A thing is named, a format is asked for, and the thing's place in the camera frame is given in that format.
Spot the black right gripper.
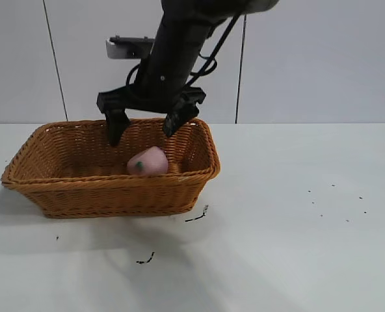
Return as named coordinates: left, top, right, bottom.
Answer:
left=96, top=31, right=211, bottom=148

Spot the pink toy peach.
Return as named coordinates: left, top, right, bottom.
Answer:
left=126, top=146, right=169, bottom=177

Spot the brown woven wicker basket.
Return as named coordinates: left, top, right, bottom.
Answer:
left=1, top=117, right=222, bottom=219

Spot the short black looped cable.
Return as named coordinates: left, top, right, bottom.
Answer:
left=126, top=62, right=143, bottom=87

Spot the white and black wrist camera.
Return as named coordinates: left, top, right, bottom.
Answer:
left=105, top=36, right=156, bottom=60

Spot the long black cable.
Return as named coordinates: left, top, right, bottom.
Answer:
left=188, top=14, right=242, bottom=81

